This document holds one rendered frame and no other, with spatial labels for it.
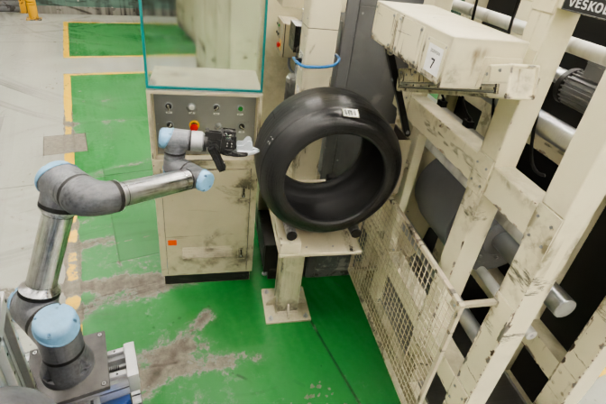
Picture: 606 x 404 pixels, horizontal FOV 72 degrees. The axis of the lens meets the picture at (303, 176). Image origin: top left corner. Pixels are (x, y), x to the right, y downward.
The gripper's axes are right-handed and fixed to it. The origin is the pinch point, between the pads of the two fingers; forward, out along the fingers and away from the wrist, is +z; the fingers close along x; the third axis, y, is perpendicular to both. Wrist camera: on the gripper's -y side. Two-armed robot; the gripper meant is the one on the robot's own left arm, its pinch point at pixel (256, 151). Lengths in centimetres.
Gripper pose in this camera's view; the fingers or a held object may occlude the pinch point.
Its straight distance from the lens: 159.8
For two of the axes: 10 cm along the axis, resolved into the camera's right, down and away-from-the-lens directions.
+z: 9.6, 0.8, 2.8
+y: 2.1, -8.4, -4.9
